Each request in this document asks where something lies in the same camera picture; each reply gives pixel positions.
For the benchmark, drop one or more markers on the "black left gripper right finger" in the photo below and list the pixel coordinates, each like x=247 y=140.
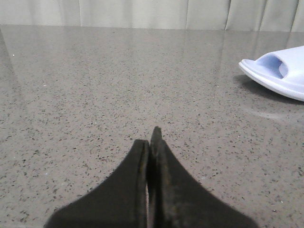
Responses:
x=177 y=200

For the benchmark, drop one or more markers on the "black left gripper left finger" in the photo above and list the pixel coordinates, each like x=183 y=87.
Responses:
x=118 y=202

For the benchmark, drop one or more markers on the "light blue slipper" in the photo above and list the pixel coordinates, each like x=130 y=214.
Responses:
x=281 y=71

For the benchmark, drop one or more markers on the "white curtain backdrop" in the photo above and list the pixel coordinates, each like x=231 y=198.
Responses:
x=241 y=15

